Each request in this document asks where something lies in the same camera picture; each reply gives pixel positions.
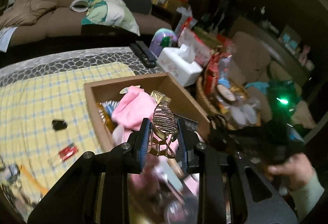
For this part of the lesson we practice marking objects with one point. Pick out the pink fabric cloth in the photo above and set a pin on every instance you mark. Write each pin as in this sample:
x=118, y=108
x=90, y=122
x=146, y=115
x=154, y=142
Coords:
x=135, y=105

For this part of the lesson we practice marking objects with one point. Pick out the small red packet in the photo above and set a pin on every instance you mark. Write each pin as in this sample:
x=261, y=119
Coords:
x=68, y=152

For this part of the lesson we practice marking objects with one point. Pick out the black remote control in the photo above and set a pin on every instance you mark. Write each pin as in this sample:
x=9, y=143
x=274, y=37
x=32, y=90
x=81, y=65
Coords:
x=140, y=49

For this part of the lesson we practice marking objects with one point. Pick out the yellow plaid table mat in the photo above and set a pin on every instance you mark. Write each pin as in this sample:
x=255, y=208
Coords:
x=27, y=137

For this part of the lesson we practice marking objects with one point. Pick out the cardboard box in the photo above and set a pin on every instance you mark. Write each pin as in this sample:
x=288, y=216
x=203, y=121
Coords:
x=182, y=103

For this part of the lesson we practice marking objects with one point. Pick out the green white pillow bag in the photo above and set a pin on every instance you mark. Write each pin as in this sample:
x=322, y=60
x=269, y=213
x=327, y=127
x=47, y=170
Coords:
x=114, y=13

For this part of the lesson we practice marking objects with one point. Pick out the black hair clip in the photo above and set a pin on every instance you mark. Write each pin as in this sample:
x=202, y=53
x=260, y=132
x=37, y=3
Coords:
x=58, y=124

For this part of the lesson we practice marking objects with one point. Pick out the white paper sheet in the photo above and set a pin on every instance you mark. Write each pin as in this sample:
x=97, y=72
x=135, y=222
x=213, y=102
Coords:
x=5, y=37

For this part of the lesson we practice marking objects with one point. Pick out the gold metal hair claw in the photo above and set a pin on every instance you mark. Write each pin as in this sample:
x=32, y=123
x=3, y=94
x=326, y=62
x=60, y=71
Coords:
x=163, y=131

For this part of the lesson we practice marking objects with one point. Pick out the woven wicker basket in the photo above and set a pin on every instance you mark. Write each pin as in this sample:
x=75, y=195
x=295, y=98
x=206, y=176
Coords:
x=205, y=103

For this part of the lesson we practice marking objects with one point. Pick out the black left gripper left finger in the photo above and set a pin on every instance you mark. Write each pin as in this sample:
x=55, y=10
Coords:
x=94, y=188

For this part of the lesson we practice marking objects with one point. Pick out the brown cushion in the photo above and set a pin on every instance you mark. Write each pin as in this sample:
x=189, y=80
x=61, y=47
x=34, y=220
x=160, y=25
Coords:
x=25, y=12

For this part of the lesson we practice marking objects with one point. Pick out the orange handled tool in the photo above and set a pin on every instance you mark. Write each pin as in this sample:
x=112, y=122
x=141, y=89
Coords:
x=33, y=180

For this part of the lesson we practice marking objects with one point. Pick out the white tissue box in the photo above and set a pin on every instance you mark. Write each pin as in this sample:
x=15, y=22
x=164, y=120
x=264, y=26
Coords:
x=181, y=64

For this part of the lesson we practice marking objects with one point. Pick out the person right hand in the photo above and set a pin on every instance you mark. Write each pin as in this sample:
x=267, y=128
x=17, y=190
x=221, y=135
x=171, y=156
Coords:
x=297, y=168

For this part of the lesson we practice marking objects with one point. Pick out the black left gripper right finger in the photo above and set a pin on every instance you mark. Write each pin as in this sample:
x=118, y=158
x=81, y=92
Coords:
x=230, y=187

